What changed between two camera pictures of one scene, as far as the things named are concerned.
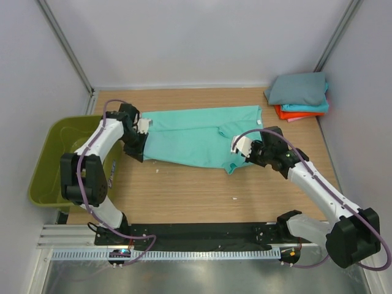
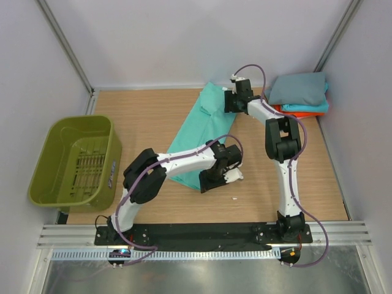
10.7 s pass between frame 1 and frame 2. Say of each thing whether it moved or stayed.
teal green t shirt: moved
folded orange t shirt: stayed
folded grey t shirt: stayed
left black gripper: moved
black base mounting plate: stayed
